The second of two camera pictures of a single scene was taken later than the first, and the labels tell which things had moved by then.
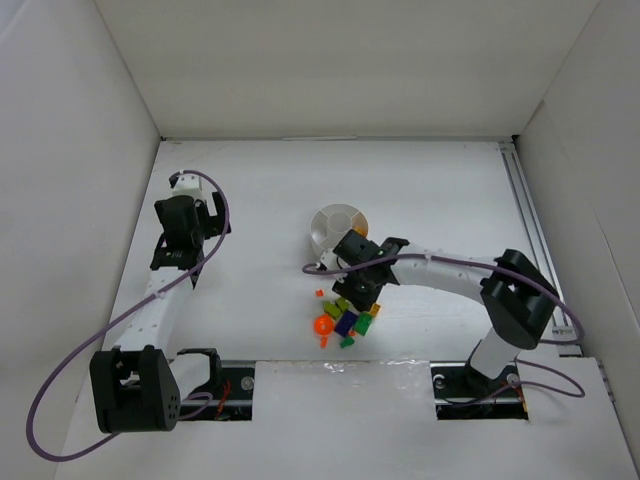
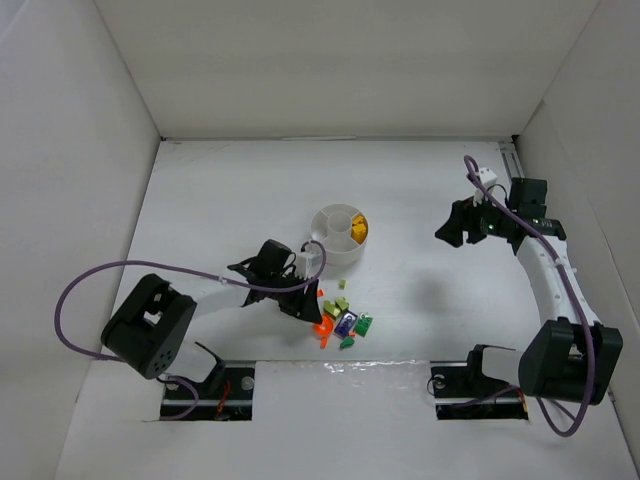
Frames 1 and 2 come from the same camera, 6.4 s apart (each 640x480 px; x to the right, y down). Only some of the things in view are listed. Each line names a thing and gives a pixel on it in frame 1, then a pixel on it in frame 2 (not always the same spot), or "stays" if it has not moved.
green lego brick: (363, 322) stays
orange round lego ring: (323, 325) stays
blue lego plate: (345, 323) stays
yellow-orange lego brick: (375, 309) → (359, 221)
